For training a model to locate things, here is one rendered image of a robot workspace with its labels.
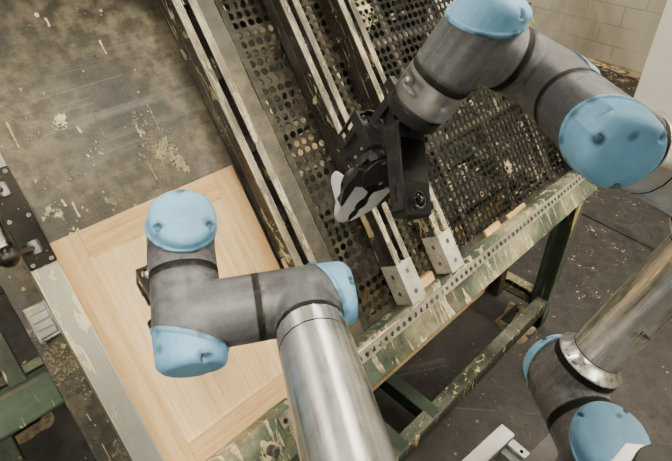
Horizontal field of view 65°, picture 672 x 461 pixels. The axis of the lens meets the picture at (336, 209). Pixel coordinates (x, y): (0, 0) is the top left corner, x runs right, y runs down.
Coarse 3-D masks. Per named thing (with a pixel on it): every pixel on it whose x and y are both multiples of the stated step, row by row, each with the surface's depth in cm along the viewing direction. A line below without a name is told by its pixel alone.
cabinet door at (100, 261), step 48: (240, 192) 129; (96, 240) 109; (144, 240) 115; (240, 240) 128; (96, 288) 108; (144, 336) 112; (144, 384) 110; (192, 384) 116; (240, 384) 123; (192, 432) 115; (240, 432) 121
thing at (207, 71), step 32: (160, 0) 124; (192, 0) 123; (192, 32) 122; (192, 64) 125; (224, 64) 125; (224, 96) 124; (224, 128) 127; (256, 160) 130; (256, 192) 128; (288, 224) 131; (288, 256) 130
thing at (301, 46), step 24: (264, 0) 142; (288, 0) 140; (288, 24) 139; (288, 48) 143; (312, 48) 141; (312, 72) 140; (312, 96) 144; (336, 96) 143; (336, 120) 142; (336, 144) 145; (384, 216) 148; (384, 240) 147; (384, 264) 151; (408, 264) 150; (408, 288) 149
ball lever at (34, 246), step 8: (32, 240) 99; (0, 248) 89; (8, 248) 88; (16, 248) 90; (24, 248) 95; (32, 248) 98; (40, 248) 99; (0, 256) 88; (8, 256) 88; (16, 256) 89; (0, 264) 88; (8, 264) 88; (16, 264) 89
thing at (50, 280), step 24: (24, 264) 102; (48, 264) 102; (48, 288) 101; (72, 312) 103; (72, 336) 102; (96, 336) 105; (96, 360) 104; (96, 384) 103; (120, 384) 106; (120, 408) 105; (120, 432) 105; (144, 432) 107; (144, 456) 107
